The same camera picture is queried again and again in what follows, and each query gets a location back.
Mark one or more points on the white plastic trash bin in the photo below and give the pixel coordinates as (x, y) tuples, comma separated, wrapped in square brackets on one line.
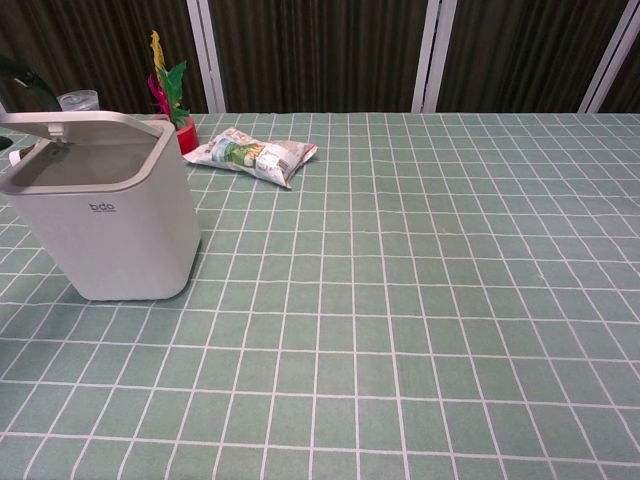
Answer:
[(115, 220)]

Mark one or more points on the white plastic bin lid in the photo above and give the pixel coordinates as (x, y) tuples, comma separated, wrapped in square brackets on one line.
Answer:
[(75, 122)]

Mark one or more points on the green checked tablecloth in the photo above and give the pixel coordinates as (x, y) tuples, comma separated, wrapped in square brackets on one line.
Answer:
[(380, 310)]

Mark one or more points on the crumpled snack bag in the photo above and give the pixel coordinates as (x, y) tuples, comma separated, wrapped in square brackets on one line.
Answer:
[(250, 155)]

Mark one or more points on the red flower pot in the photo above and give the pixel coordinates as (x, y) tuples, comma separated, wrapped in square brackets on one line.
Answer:
[(188, 136)]

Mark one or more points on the feather shuttlecock red base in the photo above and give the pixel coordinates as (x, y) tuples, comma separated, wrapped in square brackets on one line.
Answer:
[(167, 82)]

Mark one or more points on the clear plastic cup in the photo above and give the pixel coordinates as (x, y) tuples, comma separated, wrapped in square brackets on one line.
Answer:
[(77, 100)]

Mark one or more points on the black curved object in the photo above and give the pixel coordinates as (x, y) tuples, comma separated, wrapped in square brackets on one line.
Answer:
[(25, 85)]

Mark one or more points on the white partition frame post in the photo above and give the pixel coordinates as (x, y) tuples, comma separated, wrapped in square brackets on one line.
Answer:
[(431, 55), (617, 60), (206, 55)]

